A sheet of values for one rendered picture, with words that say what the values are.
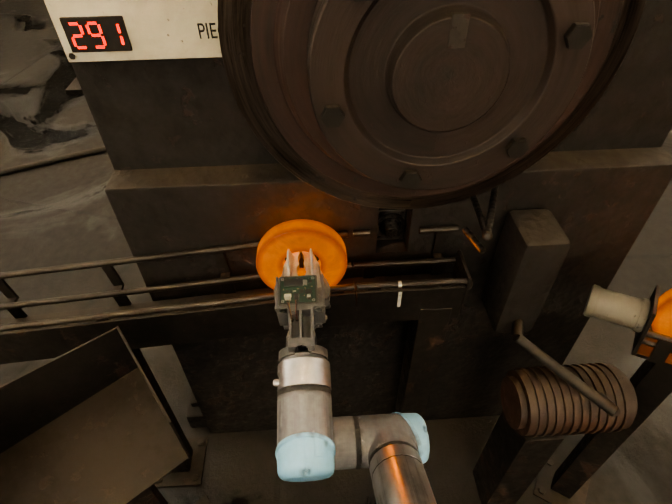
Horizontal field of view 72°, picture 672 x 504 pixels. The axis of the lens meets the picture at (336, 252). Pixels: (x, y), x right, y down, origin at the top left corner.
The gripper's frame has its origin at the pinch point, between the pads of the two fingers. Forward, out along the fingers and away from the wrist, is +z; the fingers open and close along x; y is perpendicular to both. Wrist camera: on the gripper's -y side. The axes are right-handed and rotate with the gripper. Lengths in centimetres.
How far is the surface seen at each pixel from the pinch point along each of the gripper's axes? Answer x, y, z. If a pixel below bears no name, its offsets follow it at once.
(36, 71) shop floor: 191, -144, 253
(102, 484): 30.2, -8.2, -33.2
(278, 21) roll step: -0.2, 39.4, 3.1
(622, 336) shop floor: -105, -82, 10
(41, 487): 39, -9, -33
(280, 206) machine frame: 3.1, 4.3, 6.6
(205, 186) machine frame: 14.8, 8.9, 7.8
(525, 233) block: -37.3, 3.9, -1.2
